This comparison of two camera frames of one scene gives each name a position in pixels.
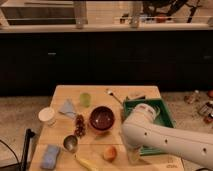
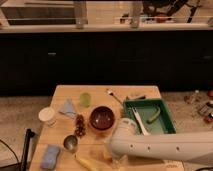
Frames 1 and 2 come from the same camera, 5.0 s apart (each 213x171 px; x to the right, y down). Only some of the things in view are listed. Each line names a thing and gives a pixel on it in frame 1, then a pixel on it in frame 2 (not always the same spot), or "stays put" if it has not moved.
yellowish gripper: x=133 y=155 to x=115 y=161
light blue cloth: x=68 y=108 stays put
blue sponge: x=50 y=155 stays put
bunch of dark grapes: x=80 y=130 stays put
